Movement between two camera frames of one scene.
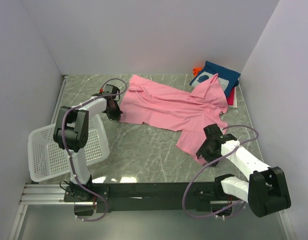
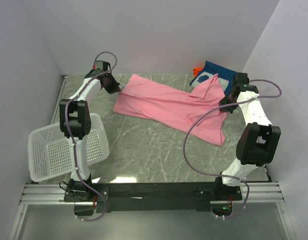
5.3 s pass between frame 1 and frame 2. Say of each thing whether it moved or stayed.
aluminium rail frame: stayed
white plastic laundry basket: stayed
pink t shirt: moved
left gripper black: moved
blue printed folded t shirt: stayed
